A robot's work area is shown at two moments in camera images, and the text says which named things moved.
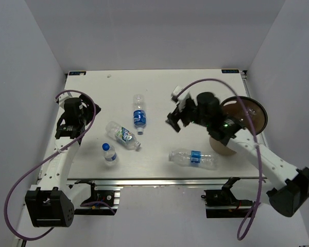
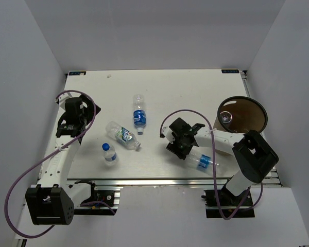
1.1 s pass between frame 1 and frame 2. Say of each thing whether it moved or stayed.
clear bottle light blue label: moved
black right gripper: moved
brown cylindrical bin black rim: stayed
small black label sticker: stayed
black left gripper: stayed
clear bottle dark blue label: stayed
